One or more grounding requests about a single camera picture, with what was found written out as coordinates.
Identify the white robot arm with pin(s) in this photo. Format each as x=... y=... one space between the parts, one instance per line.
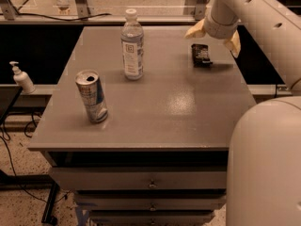
x=264 y=165

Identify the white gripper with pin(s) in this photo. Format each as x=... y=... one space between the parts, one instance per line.
x=218 y=29

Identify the black chocolate rxbar wrapper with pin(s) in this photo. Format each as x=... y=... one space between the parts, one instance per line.
x=200 y=55

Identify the silver blue energy drink can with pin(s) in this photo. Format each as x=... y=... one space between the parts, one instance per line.
x=91 y=91

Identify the clear plastic water bottle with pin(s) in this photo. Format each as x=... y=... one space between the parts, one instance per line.
x=132 y=38

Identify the grey drawer cabinet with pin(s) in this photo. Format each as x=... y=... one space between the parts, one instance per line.
x=160 y=157

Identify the metal railing posts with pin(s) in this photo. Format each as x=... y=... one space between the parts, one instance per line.
x=102 y=11

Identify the white pump dispenser bottle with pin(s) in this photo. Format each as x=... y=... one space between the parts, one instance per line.
x=21 y=78

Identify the black desk leg frame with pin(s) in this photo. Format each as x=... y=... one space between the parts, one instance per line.
x=8 y=97

